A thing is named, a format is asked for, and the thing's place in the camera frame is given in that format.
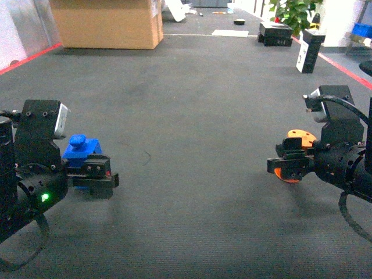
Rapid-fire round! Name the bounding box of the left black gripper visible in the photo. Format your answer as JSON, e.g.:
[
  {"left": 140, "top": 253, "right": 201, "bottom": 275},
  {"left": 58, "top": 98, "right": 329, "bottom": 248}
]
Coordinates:
[{"left": 16, "top": 154, "right": 119, "bottom": 214}]

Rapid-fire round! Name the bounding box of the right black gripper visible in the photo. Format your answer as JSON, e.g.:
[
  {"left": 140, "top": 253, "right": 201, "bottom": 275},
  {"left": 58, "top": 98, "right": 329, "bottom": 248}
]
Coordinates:
[{"left": 266, "top": 137, "right": 367, "bottom": 186}]

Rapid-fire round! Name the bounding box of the orange cylinder cap 4680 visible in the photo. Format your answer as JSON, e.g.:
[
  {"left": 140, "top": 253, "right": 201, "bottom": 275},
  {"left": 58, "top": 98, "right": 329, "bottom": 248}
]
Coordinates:
[{"left": 274, "top": 129, "right": 317, "bottom": 184}]

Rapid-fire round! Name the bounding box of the blue block part with knob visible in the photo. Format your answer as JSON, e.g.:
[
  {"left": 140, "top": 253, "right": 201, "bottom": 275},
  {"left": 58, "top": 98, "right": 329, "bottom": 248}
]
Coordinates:
[{"left": 62, "top": 134, "right": 102, "bottom": 178}]

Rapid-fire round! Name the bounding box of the upright black white box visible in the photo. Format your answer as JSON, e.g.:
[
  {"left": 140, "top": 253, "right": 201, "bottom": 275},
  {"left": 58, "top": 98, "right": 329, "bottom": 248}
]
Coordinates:
[{"left": 296, "top": 29, "right": 326, "bottom": 74}]

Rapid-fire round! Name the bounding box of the black flat boxes stack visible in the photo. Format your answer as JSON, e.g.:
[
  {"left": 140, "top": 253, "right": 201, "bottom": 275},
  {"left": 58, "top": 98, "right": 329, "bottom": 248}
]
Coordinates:
[{"left": 257, "top": 21, "right": 293, "bottom": 47}]

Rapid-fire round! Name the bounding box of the white flat board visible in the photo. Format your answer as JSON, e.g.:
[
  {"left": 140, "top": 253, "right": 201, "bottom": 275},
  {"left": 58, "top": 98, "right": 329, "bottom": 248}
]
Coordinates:
[{"left": 212, "top": 30, "right": 249, "bottom": 38}]

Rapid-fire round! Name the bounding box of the green potted plant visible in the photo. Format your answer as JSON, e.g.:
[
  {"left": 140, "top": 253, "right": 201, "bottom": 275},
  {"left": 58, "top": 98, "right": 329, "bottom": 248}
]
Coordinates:
[{"left": 267, "top": 0, "right": 323, "bottom": 37}]

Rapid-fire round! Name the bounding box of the small black round device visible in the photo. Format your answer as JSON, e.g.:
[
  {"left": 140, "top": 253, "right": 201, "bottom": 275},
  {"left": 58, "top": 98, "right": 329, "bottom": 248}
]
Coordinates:
[{"left": 233, "top": 19, "right": 245, "bottom": 26}]

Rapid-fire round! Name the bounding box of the large cardboard box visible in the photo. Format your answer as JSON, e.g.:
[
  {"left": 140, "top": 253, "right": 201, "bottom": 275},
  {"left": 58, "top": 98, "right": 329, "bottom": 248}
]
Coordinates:
[{"left": 49, "top": 0, "right": 163, "bottom": 49}]

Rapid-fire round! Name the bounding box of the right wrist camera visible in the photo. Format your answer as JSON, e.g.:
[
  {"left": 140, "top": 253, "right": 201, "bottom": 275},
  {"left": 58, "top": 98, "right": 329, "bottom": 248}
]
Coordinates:
[{"left": 303, "top": 88, "right": 328, "bottom": 123}]

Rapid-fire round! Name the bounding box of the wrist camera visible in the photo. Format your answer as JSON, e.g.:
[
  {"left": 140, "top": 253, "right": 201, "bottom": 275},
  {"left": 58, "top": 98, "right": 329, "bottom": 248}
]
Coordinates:
[
  {"left": 53, "top": 103, "right": 70, "bottom": 140},
  {"left": 303, "top": 88, "right": 328, "bottom": 123}
]

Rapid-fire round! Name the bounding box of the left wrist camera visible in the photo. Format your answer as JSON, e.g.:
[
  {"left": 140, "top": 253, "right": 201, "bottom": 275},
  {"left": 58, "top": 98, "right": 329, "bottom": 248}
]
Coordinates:
[{"left": 53, "top": 103, "right": 70, "bottom": 140}]

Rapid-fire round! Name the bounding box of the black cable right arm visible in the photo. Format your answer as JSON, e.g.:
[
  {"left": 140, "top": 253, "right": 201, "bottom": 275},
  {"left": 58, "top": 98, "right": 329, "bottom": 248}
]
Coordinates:
[{"left": 319, "top": 95, "right": 372, "bottom": 244}]

